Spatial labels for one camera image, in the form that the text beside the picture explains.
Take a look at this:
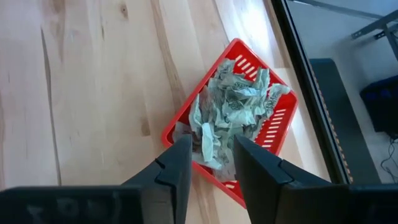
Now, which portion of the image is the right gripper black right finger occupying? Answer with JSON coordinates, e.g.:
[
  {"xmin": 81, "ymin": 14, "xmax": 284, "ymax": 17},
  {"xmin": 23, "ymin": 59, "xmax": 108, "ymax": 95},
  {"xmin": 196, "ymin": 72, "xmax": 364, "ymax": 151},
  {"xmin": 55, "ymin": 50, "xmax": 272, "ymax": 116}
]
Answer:
[{"xmin": 233, "ymin": 134, "xmax": 398, "ymax": 224}]

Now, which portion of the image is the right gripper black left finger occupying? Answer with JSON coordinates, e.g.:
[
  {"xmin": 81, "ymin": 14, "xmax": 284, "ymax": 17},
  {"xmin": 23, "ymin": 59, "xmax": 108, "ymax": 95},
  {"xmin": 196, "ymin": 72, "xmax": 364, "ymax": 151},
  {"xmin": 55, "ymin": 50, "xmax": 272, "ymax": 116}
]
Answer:
[{"xmin": 0, "ymin": 134, "xmax": 193, "ymax": 224}]

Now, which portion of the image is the red plastic slotted basket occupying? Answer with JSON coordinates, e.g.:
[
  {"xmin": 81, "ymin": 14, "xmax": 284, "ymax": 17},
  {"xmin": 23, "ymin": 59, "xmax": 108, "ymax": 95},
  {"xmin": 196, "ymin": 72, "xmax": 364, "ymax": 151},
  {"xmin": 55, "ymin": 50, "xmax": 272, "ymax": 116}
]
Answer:
[{"xmin": 160, "ymin": 37, "xmax": 299, "ymax": 209}]

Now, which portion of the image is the black hazard striped floor mat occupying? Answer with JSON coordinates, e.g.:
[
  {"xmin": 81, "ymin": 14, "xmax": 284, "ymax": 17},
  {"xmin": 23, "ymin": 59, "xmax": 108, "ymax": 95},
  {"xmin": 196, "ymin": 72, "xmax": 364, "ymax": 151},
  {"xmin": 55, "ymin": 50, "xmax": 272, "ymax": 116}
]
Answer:
[{"xmin": 309, "ymin": 57, "xmax": 382, "ymax": 185}]

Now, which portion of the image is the dark blue box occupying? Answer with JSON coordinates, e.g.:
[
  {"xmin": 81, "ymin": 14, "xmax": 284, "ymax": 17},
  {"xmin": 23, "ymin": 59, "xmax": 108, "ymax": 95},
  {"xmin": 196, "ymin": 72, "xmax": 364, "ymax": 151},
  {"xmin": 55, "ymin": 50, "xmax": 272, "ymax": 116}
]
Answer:
[{"xmin": 359, "ymin": 74, "xmax": 398, "ymax": 141}]

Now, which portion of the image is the grey metal stand leg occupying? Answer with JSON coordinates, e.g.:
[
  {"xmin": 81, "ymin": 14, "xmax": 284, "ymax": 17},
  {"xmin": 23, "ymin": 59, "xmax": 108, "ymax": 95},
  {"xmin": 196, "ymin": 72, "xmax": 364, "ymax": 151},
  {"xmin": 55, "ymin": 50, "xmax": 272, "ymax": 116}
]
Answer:
[{"xmin": 287, "ymin": 0, "xmax": 398, "ymax": 62}]

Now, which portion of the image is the black metal table frame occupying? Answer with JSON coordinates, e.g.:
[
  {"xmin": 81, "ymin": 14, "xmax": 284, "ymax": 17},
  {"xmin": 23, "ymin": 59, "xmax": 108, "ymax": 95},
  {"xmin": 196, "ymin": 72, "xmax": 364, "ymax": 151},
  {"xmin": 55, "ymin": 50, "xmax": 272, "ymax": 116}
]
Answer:
[{"xmin": 269, "ymin": 0, "xmax": 354, "ymax": 185}]

